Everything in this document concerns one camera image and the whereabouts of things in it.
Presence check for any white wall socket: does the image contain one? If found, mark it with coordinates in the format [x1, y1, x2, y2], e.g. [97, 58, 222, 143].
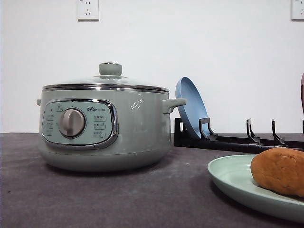
[76, 0, 99, 22]
[289, 0, 304, 23]

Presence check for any green electric steamer pot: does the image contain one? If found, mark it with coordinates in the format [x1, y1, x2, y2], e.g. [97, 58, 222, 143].
[36, 83, 186, 172]

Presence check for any black plate rack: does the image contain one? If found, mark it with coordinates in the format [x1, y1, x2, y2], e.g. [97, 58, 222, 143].
[174, 117, 304, 154]

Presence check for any white wall socket left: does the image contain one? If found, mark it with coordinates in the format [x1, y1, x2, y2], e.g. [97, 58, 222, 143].
[76, 0, 99, 22]

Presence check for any green plate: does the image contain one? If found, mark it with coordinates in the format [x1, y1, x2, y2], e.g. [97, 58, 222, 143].
[207, 154, 304, 222]

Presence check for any brown potato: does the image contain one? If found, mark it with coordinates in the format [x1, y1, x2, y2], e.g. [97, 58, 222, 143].
[250, 148, 304, 197]

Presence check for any glass steamer lid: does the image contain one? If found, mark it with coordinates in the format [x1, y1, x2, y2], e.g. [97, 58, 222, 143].
[42, 62, 169, 93]

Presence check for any white wall socket right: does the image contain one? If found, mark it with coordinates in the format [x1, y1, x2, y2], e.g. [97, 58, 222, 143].
[289, 0, 304, 23]

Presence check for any blue plate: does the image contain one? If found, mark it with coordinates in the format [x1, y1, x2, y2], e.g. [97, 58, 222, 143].
[176, 76, 209, 137]

